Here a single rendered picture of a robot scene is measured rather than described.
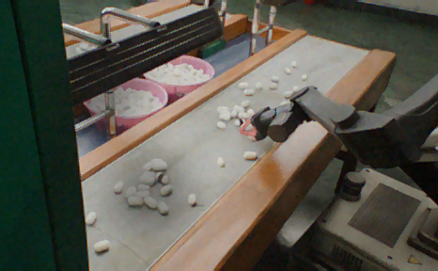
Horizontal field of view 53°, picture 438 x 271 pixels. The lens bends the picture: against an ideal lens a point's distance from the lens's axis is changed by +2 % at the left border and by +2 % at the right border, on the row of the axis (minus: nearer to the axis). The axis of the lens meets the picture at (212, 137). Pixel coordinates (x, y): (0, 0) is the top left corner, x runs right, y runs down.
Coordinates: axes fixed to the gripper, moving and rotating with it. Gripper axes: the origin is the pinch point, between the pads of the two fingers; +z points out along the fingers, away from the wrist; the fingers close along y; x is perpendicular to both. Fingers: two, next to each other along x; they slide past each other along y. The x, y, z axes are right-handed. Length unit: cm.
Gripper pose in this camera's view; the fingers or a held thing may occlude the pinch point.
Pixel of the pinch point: (242, 131)
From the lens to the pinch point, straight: 128.3
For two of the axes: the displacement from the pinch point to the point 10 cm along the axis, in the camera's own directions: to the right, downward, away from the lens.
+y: -5.3, 4.2, -7.4
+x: 4.7, 8.7, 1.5
